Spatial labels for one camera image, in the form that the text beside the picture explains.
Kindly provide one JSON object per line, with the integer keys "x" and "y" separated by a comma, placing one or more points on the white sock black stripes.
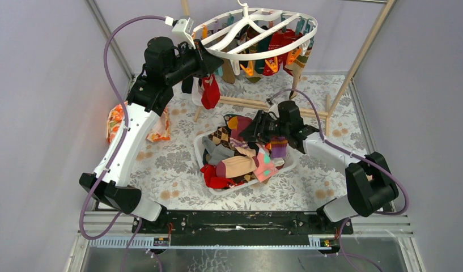
{"x": 197, "y": 92}

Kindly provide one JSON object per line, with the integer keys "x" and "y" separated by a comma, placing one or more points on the olive striped hanging sock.
{"x": 296, "y": 68}

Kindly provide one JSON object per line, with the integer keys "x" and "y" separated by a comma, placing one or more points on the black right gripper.
{"x": 255, "y": 132}

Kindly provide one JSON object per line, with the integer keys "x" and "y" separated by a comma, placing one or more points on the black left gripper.
{"x": 203, "y": 59}

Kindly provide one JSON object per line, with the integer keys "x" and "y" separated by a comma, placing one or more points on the orange clothespin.
{"x": 292, "y": 56}

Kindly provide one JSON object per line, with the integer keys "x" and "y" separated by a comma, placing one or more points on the beige sock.
{"x": 244, "y": 161}

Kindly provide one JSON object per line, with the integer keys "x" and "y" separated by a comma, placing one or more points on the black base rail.
{"x": 241, "y": 228}

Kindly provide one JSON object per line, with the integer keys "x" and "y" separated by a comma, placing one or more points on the purple striped sock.
{"x": 278, "y": 147}

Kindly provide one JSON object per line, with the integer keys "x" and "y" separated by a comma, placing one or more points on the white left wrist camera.
{"x": 181, "y": 29}

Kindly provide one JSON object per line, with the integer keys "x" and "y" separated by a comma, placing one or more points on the grey sock in basket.
{"x": 215, "y": 153}

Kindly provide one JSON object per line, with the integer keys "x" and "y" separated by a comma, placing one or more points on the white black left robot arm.
{"x": 165, "y": 66}

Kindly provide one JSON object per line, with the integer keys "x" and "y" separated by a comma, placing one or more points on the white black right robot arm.
{"x": 368, "y": 186}

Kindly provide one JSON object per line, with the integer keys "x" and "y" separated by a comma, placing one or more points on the dark teal hanging sock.
{"x": 262, "y": 46}

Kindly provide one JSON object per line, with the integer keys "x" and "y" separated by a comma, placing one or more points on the large red sock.
{"x": 211, "y": 92}

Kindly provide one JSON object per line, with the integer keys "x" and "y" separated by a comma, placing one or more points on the brown argyle sock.
{"x": 221, "y": 136}

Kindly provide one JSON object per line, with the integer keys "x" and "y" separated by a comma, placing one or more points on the floral orange fabric bag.
{"x": 159, "y": 132}

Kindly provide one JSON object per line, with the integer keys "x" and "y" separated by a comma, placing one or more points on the white laundry basket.
{"x": 236, "y": 124}

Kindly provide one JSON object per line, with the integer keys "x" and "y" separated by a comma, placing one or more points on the small red crumpled sock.
{"x": 212, "y": 180}

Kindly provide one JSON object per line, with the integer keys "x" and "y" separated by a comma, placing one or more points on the wooden hanger stand frame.
{"x": 329, "y": 106}

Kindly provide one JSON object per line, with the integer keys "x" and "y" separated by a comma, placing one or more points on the red patterned hanging sock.
{"x": 278, "y": 40}

